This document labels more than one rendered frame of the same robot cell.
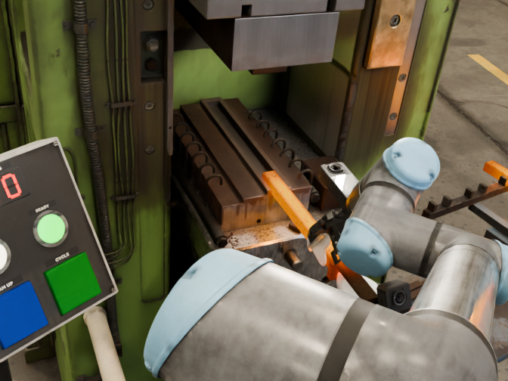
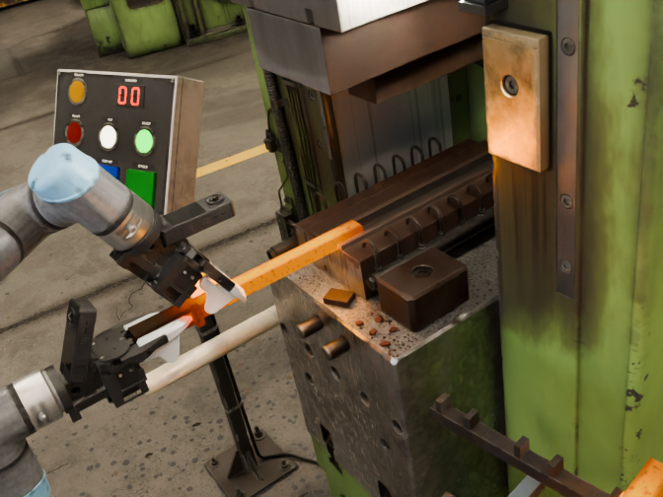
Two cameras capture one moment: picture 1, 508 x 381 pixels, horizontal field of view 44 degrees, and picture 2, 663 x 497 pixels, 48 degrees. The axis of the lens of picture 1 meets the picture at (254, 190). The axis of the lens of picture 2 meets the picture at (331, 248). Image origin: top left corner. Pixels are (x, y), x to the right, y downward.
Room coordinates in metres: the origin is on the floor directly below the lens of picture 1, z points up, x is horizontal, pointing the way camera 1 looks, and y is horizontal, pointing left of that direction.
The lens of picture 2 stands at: (1.02, -1.09, 1.65)
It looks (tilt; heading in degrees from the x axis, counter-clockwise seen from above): 33 degrees down; 87
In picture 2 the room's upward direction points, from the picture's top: 11 degrees counter-clockwise
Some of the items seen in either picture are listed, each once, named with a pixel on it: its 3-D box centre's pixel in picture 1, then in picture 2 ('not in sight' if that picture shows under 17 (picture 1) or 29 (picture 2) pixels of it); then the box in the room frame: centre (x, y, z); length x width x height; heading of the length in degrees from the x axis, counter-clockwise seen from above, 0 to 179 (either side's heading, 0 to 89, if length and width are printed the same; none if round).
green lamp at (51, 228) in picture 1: (51, 228); (144, 141); (0.76, 0.31, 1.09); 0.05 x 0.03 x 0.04; 116
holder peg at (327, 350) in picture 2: not in sight; (334, 348); (1.03, -0.17, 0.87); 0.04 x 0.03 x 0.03; 26
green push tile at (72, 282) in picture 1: (72, 282); (141, 189); (0.73, 0.27, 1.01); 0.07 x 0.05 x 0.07; 141
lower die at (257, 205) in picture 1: (230, 156); (421, 206); (1.24, 0.06, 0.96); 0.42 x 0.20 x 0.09; 26
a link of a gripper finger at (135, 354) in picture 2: not in sight; (137, 349); (0.76, -0.23, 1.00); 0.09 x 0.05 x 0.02; 23
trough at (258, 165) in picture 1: (240, 140); (429, 193); (1.26, 0.04, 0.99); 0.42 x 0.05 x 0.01; 26
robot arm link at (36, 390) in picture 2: not in sight; (40, 399); (0.62, -0.27, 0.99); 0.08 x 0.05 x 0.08; 116
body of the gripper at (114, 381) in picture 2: not in sight; (97, 374); (0.69, -0.24, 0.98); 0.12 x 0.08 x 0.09; 26
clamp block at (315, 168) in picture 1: (327, 182); (423, 288); (1.19, -0.16, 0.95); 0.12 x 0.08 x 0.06; 26
